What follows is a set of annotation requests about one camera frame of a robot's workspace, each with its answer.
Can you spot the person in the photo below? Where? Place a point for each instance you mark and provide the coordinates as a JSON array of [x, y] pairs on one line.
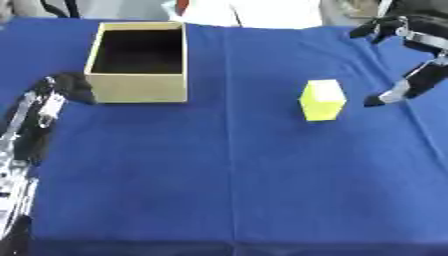
[[251, 12]]

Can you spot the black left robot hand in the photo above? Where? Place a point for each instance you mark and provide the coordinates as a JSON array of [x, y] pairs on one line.
[[35, 133]]

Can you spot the yellow hexagonal block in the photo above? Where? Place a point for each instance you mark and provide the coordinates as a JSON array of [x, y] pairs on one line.
[[322, 100]]

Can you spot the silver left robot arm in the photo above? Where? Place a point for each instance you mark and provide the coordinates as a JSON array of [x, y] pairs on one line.
[[13, 196]]

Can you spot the tan cardboard box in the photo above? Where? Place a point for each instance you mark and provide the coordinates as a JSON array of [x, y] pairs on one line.
[[137, 63]]

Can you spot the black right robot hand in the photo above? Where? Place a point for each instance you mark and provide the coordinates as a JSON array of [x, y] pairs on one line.
[[423, 31]]

